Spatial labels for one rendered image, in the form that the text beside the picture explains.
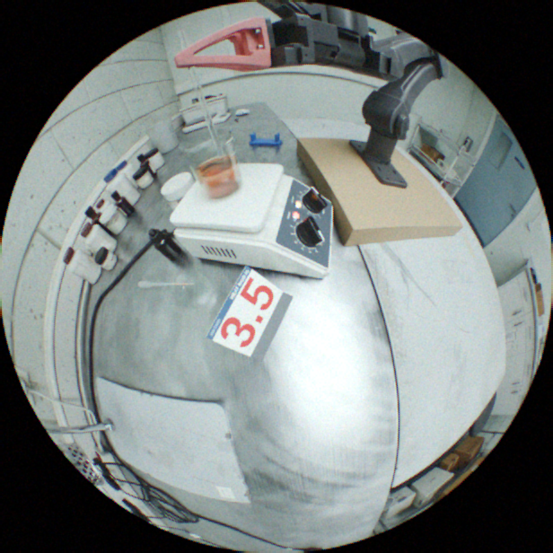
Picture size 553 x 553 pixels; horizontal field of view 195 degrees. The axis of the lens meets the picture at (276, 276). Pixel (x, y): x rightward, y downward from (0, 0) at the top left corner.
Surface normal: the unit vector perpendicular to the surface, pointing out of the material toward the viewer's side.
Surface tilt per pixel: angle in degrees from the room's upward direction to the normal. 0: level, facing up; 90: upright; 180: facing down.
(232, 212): 0
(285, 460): 0
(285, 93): 90
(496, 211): 90
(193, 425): 0
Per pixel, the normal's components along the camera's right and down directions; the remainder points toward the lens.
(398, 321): -0.06, -0.39
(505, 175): -0.99, 0.16
